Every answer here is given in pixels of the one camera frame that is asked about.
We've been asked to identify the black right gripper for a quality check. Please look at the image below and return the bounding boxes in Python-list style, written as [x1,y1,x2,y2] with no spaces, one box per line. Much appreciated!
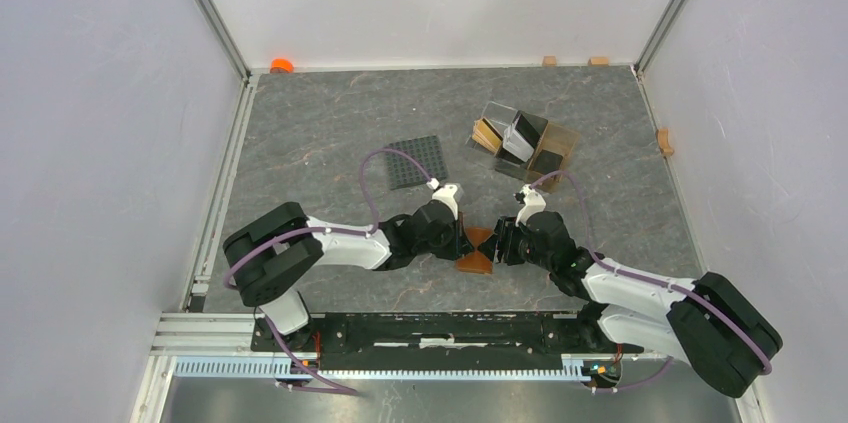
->
[477,217,554,273]

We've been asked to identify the brown leather card holder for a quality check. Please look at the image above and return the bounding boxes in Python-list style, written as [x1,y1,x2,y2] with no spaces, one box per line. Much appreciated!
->
[455,227,493,275]

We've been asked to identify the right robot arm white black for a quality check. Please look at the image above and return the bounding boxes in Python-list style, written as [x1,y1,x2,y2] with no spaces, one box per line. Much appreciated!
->
[478,211,783,398]

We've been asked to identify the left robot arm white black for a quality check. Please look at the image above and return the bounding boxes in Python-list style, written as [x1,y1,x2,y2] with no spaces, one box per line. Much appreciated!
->
[223,200,474,351]

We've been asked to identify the black credit card stack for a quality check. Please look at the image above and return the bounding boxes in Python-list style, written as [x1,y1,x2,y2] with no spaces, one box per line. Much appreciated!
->
[530,150,564,175]

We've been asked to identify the gold credit card stack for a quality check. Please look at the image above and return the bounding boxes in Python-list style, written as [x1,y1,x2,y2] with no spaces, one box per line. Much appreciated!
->
[471,118,503,155]

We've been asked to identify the dark grey studded baseplate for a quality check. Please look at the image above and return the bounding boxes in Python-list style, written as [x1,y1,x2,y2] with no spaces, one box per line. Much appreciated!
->
[383,135,450,191]

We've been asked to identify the curved wooden piece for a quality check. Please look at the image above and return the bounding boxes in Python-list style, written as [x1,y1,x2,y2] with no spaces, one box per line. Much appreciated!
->
[656,128,675,158]

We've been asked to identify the orange round cap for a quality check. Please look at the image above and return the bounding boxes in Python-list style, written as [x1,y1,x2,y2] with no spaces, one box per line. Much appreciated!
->
[269,58,294,74]

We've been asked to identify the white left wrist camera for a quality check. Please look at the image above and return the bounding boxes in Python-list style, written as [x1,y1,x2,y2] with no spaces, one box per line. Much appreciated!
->
[426,178,464,220]

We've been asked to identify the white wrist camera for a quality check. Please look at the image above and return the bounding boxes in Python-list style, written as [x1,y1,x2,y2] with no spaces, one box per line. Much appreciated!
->
[426,178,464,220]
[514,184,546,225]

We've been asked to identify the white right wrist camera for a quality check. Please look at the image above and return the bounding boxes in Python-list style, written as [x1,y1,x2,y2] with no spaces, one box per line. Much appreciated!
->
[514,184,546,225]

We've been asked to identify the white slotted cable duct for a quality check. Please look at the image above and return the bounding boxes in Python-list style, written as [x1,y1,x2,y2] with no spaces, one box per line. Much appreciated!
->
[173,355,590,383]

